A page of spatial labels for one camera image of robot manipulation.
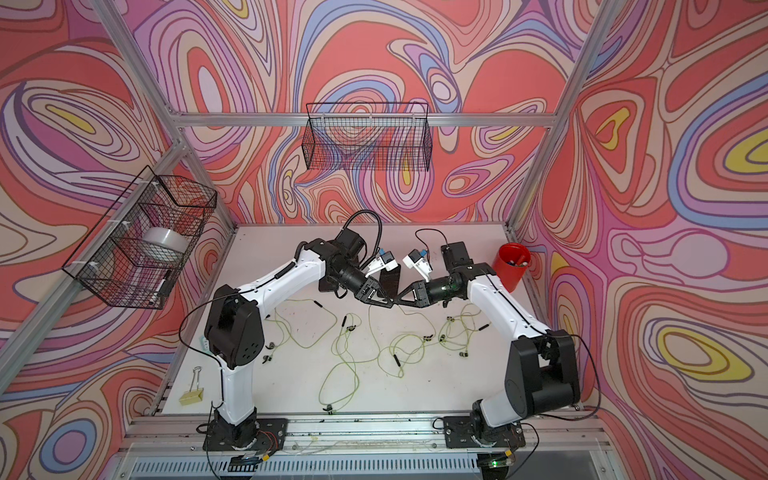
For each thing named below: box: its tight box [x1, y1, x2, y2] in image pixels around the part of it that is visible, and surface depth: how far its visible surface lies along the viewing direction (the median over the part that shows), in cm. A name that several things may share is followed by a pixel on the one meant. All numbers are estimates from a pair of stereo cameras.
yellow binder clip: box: [179, 366, 205, 406], surface depth 82 cm
